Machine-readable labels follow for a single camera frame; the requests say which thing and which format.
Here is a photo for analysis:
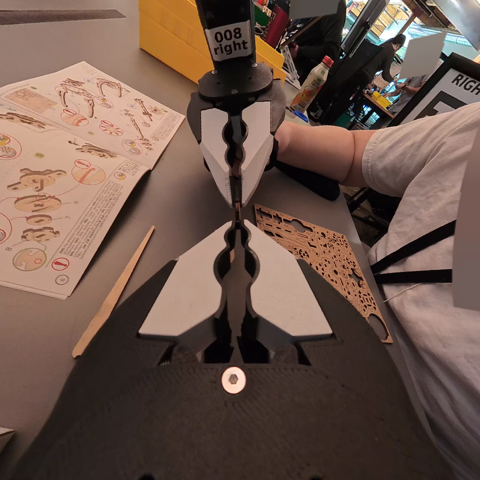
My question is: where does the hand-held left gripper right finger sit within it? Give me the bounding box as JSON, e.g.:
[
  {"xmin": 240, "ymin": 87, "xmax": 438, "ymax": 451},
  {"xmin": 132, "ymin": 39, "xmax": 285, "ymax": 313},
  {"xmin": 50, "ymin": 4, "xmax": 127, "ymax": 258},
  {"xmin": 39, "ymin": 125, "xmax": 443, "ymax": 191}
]
[{"xmin": 239, "ymin": 219, "xmax": 334, "ymax": 346}]

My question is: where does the black strap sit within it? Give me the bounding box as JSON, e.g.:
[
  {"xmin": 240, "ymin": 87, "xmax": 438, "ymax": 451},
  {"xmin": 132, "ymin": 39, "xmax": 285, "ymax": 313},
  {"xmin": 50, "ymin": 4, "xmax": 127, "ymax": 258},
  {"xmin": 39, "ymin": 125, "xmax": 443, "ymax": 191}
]
[{"xmin": 370, "ymin": 219, "xmax": 456, "ymax": 286}]

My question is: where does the laser-cut wooden parts sheet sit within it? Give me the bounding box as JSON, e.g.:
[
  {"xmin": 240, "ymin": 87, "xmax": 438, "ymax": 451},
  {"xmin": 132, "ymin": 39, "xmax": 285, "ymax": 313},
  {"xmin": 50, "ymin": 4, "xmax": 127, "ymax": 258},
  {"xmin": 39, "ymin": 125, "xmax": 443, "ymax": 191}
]
[{"xmin": 254, "ymin": 203, "xmax": 394, "ymax": 344}]

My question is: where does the illustrated instruction booklet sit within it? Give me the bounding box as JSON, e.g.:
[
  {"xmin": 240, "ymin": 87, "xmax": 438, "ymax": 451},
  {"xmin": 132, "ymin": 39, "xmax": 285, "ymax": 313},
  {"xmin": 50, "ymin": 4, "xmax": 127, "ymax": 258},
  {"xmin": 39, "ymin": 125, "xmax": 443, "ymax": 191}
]
[{"xmin": 0, "ymin": 61, "xmax": 186, "ymax": 300}]

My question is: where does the person's right forearm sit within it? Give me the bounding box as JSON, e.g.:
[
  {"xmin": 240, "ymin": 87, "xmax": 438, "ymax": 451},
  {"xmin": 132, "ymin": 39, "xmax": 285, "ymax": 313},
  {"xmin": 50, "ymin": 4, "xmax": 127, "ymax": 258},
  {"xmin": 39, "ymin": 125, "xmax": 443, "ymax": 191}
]
[{"xmin": 275, "ymin": 121, "xmax": 376, "ymax": 186}]

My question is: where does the white plastic crate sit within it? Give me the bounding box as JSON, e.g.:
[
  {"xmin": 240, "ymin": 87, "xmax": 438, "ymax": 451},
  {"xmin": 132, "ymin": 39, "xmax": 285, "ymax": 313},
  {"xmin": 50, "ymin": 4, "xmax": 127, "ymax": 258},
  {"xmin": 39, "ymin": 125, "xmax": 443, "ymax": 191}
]
[{"xmin": 281, "ymin": 45, "xmax": 301, "ymax": 81}]

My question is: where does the black framed white sign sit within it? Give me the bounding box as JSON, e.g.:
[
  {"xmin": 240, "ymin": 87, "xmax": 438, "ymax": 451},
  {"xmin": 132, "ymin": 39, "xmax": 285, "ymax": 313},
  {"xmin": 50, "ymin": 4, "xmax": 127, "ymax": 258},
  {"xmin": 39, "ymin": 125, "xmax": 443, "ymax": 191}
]
[{"xmin": 388, "ymin": 52, "xmax": 480, "ymax": 128}]

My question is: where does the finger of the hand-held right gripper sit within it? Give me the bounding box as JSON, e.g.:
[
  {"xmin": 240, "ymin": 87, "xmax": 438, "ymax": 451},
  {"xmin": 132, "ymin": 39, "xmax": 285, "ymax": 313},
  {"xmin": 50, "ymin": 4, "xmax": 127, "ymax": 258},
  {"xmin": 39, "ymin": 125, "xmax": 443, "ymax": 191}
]
[
  {"xmin": 238, "ymin": 101, "xmax": 272, "ymax": 208},
  {"xmin": 200, "ymin": 109, "xmax": 236, "ymax": 208}
]

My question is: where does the juice bottle with red cap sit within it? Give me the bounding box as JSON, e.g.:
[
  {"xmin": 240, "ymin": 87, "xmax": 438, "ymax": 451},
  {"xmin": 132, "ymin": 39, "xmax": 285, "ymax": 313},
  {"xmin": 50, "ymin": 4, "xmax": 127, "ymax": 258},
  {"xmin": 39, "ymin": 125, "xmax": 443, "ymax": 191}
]
[{"xmin": 289, "ymin": 55, "xmax": 334, "ymax": 113}]

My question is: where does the yellow plastic bin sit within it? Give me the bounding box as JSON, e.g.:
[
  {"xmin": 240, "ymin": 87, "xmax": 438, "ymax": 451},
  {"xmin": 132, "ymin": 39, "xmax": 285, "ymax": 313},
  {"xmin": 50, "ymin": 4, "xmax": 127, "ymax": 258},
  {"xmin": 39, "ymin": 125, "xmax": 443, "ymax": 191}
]
[{"xmin": 139, "ymin": 0, "xmax": 286, "ymax": 85}]

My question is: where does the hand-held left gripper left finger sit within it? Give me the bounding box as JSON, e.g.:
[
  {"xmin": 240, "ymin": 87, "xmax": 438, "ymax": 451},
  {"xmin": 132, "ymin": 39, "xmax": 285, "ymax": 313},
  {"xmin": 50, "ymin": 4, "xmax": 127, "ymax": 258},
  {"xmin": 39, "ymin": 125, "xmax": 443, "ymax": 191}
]
[{"xmin": 139, "ymin": 220, "xmax": 236, "ymax": 346}]

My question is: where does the thin wooden stick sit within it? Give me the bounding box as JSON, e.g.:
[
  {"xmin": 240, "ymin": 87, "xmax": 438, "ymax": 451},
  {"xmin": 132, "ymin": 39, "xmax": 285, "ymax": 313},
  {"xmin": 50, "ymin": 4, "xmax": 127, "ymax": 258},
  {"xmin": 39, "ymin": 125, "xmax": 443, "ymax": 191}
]
[{"xmin": 72, "ymin": 226, "xmax": 155, "ymax": 358}]

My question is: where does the operator in white shirt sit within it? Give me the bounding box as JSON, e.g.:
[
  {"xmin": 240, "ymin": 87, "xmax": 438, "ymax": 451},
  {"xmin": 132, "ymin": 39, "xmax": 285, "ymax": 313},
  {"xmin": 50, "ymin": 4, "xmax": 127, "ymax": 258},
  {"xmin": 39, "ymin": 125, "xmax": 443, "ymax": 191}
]
[{"xmin": 362, "ymin": 101, "xmax": 480, "ymax": 480}]

